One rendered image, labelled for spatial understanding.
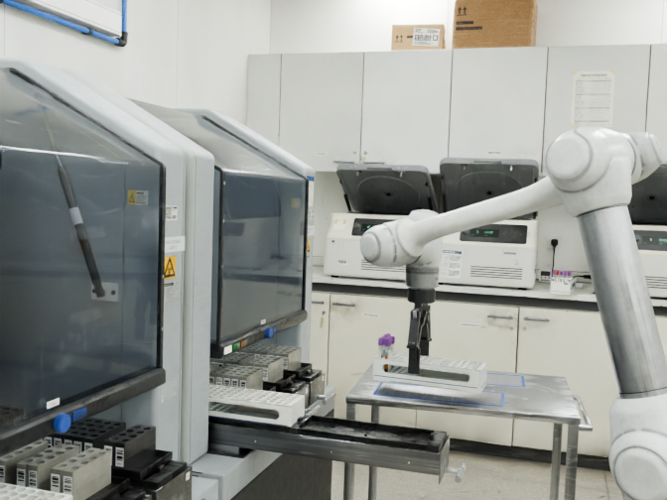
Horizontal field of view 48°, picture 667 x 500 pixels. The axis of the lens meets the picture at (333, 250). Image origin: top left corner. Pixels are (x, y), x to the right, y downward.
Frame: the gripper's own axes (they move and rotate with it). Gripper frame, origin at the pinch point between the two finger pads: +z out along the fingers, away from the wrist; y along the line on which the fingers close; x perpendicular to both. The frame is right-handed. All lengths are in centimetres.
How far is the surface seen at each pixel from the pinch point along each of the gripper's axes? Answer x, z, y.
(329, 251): 98, -14, 189
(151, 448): 35, 7, -75
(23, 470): 44, 4, -100
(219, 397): 38, 4, -43
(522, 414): -28.9, 9.2, -6.4
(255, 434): 27, 11, -44
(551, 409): -35.4, 8.8, 0.2
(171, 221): 37, -38, -66
